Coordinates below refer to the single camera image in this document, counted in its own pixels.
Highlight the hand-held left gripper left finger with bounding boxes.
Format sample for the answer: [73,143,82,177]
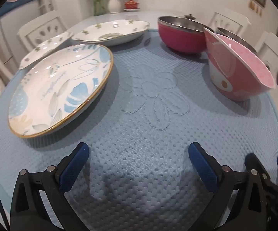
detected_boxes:
[10,142,90,231]

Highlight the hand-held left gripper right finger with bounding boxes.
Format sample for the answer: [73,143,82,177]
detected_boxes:
[188,142,268,231]

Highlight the red steel bowl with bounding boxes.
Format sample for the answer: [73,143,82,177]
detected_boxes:
[157,16,214,54]

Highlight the blue textured mat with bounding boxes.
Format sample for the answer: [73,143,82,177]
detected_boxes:
[0,29,278,231]

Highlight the large blue floral plate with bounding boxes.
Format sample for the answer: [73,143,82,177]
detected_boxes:
[8,44,114,139]

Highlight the pink cartoon bowl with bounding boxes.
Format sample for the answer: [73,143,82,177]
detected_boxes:
[203,27,277,101]

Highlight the small green floral plate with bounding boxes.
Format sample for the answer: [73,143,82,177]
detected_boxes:
[19,32,73,70]

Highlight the plain steel bowl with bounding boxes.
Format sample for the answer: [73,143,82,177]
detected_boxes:
[216,27,258,53]

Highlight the oval green floral plate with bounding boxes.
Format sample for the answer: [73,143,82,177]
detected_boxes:
[71,19,150,47]

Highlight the orange hanging tassels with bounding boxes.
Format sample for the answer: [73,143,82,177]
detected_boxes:
[250,2,261,14]

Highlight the glass vase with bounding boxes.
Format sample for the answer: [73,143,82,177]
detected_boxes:
[94,0,109,16]

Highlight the white ribbed vase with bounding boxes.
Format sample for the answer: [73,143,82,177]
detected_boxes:
[108,0,122,13]

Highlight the red lidded teacup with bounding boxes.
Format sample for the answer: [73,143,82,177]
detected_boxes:
[123,0,140,12]

